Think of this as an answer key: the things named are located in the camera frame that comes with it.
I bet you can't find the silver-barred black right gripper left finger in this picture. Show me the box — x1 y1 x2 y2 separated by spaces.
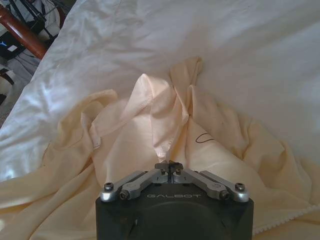
100 161 172 203

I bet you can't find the silver-barred black right gripper right finger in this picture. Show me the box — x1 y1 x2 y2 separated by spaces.
171 161 250 203

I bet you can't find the cream yellow garment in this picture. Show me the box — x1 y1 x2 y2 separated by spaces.
0 56 320 240

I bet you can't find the white bed sheet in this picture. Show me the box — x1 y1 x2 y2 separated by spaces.
0 0 320 240

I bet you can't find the black and white backpack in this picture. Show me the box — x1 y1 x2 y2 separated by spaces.
5 0 62 42

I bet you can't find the reddish brown wooden bed frame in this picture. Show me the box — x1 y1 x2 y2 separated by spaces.
0 5 48 59

